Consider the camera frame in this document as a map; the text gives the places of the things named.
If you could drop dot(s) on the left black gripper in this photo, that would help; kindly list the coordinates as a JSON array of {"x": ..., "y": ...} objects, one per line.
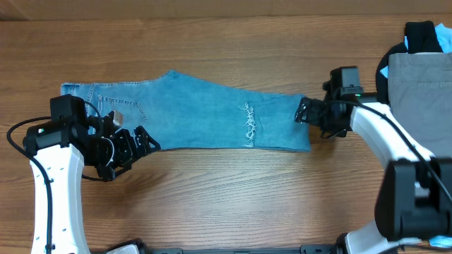
[{"x": 128, "y": 152}]

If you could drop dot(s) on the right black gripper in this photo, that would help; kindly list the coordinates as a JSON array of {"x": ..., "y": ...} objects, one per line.
[{"x": 314, "y": 107}]

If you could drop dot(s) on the light blue denim jeans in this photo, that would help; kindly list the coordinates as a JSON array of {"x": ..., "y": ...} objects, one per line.
[{"x": 181, "y": 111}]

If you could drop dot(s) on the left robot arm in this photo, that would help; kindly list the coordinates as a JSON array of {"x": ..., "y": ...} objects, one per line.
[{"x": 59, "y": 149}]

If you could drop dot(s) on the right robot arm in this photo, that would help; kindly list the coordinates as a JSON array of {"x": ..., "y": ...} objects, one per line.
[{"x": 414, "y": 202}]

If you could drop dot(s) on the grey folded trousers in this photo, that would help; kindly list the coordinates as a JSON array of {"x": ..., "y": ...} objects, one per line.
[{"x": 419, "y": 92}]

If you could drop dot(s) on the black garment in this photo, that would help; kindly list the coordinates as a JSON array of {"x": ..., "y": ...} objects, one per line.
[{"x": 419, "y": 37}]

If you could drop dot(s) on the light blue garment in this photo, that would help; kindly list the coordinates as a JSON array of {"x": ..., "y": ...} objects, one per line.
[{"x": 443, "y": 35}]

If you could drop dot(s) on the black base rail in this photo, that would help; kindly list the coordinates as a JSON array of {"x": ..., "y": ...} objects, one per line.
[{"x": 243, "y": 250}]

